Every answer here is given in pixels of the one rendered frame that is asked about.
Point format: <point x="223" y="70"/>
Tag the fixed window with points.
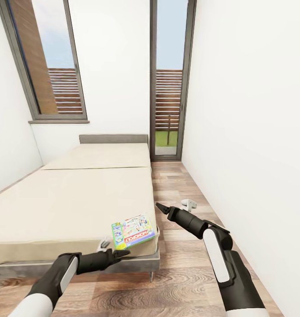
<point x="41" y="38"/>

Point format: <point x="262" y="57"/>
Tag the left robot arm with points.
<point x="44" y="294"/>

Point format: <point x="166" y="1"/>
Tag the bed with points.
<point x="70" y="204"/>

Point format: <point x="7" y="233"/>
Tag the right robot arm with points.
<point x="240" y="296"/>

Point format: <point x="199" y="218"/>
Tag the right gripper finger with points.
<point x="163" y="208"/>

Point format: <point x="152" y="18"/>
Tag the board game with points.
<point x="132" y="231"/>

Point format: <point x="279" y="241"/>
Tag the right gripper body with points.
<point x="181" y="217"/>

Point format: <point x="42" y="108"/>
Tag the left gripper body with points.
<point x="100" y="260"/>

